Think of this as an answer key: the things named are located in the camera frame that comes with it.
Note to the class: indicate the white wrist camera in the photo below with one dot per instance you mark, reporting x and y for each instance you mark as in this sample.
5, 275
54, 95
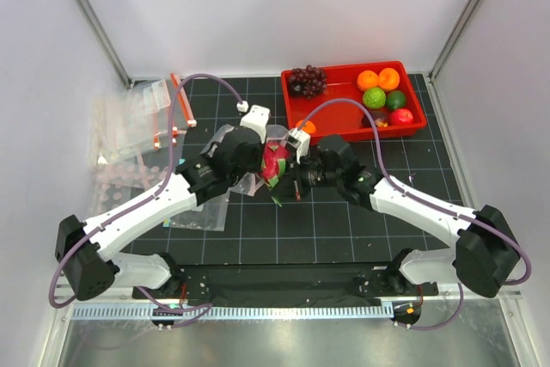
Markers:
256, 119
297, 143

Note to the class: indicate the dark purple grape bunch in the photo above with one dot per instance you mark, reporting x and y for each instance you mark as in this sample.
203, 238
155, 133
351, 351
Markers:
307, 82

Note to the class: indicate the pink-dotted bag on table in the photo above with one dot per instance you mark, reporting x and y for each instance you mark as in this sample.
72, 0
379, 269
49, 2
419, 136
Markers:
116, 182

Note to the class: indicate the clear blue-zip bag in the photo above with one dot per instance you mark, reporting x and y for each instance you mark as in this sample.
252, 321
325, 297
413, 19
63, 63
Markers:
210, 216

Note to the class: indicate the pink-dotted zip bag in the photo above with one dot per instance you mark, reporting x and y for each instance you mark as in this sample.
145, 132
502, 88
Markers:
250, 183

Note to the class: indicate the orange tangerine at back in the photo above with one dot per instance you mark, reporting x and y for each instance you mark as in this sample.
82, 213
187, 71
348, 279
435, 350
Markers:
388, 79

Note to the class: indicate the stack of orange-zip bags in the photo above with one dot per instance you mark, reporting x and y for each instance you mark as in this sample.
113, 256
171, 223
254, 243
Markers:
145, 118

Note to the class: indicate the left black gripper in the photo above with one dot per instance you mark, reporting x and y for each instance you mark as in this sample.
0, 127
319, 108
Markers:
257, 167

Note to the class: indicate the left aluminium corner post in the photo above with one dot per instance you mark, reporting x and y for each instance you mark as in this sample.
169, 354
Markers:
100, 34

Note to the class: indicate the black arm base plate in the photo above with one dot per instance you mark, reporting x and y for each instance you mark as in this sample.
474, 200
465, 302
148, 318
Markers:
360, 279

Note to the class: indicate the dark purple fruit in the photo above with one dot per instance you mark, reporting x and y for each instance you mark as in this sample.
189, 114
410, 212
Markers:
380, 119

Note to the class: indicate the red apple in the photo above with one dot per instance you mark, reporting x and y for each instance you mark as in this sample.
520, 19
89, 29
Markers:
401, 116

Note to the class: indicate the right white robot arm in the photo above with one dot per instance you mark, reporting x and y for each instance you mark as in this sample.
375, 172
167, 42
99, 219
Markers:
480, 248

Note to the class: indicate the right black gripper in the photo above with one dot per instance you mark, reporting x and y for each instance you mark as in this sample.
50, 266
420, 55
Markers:
298, 174

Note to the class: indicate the pink dragon fruit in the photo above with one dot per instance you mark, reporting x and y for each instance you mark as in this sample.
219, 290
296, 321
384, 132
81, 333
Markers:
273, 164

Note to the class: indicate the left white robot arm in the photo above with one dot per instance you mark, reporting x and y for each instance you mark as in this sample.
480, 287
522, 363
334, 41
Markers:
90, 252

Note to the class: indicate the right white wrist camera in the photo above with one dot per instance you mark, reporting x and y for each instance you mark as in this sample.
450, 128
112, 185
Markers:
297, 143

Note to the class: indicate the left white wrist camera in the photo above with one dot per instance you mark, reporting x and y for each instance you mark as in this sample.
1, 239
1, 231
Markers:
256, 119

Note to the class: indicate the aluminium corner post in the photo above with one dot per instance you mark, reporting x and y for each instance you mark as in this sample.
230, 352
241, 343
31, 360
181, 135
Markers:
100, 34
465, 17

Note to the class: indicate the orange tangerine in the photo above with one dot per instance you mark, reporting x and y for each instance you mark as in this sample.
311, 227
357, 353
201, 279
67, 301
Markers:
367, 79
388, 79
306, 126

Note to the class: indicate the dark green lime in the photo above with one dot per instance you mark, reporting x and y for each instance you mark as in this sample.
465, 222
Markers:
395, 99

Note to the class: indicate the perforated metal rail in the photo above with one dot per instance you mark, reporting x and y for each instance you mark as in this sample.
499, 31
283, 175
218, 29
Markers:
151, 312

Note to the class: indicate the right aluminium corner post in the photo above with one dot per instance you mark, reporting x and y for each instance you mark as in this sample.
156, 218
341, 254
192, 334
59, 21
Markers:
465, 17

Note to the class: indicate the light green bumpy fruit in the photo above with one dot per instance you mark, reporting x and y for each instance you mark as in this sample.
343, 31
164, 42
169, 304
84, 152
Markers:
374, 98

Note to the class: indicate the orange tangerine at front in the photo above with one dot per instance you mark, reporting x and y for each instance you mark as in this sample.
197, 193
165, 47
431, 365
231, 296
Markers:
306, 126

